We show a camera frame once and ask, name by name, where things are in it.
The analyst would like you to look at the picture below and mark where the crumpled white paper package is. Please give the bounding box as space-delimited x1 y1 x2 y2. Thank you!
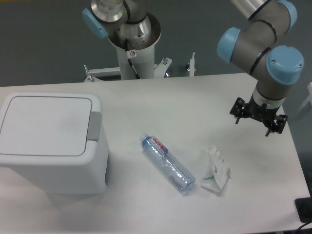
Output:
200 144 232 193

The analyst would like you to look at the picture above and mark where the grey lid push button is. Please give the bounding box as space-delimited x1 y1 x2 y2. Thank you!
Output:
86 112 102 141

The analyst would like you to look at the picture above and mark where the clear plastic water bottle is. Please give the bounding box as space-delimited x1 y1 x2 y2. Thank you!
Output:
140 134 195 193

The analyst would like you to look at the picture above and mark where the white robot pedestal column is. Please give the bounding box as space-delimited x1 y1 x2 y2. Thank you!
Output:
108 13 161 80

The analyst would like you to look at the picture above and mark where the black cable on pedestal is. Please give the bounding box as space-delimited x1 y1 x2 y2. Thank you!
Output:
124 38 142 80

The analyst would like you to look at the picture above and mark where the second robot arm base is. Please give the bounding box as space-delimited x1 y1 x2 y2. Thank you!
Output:
82 0 147 39

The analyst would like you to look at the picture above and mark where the white trash can lid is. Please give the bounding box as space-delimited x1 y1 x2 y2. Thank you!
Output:
0 96 92 156

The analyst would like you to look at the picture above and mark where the white metal mounting frame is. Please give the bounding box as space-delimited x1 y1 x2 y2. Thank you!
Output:
83 52 197 82

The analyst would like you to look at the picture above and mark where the black device at edge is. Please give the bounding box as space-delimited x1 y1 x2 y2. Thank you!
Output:
294 197 312 223

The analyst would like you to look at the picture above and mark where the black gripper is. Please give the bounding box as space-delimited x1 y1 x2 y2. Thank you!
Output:
230 97 288 137

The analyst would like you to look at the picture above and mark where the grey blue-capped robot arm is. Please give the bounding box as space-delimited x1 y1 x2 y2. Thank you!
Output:
216 0 304 136

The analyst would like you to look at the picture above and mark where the white plastic trash can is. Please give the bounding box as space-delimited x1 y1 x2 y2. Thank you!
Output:
0 91 109 195

